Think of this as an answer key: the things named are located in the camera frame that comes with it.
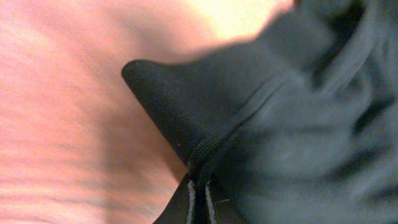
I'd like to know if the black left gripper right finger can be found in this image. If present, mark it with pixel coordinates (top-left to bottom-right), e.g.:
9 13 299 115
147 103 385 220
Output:
205 179 247 224

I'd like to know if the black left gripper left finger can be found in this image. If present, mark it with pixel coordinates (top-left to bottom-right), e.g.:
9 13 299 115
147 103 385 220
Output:
154 175 196 224

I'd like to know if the black t-shirt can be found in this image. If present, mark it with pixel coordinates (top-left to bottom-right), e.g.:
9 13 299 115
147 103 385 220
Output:
122 0 397 224

